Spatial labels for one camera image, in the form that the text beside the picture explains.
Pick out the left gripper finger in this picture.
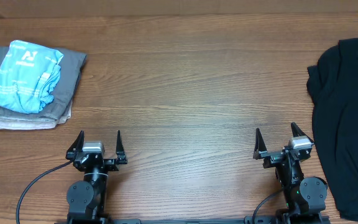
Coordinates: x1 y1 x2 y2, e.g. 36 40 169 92
66 130 85 161
116 131 127 164

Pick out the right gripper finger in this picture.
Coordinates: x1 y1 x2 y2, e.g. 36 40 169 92
291 122 314 144
253 128 267 160

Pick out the black polo shirt Sydrogen logo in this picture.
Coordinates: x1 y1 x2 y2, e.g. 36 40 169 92
306 38 358 222

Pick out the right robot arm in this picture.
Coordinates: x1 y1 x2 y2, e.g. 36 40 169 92
250 122 330 224

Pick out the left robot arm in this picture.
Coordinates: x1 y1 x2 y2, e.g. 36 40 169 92
66 131 127 223

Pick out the folded grey garment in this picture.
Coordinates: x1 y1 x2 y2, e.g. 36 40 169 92
0 47 86 120

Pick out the folded light blue shirt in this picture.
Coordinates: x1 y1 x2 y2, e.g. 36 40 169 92
0 40 64 114

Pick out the folded beige garment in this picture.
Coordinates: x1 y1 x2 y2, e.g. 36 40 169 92
0 101 73 130

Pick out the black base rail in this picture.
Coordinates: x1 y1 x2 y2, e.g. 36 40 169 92
54 215 331 224

